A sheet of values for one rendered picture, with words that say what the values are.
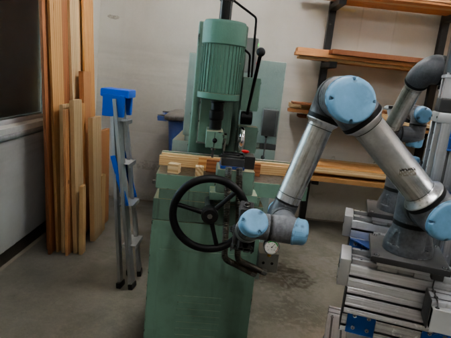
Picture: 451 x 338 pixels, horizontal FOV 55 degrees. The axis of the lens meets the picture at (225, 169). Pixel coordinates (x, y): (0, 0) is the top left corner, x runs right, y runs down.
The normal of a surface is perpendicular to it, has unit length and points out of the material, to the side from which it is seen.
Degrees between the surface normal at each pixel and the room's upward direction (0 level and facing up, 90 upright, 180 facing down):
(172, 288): 90
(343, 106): 84
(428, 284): 90
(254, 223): 59
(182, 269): 90
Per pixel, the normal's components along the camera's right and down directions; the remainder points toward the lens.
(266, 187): 0.04, 0.22
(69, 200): 1.00, 0.07
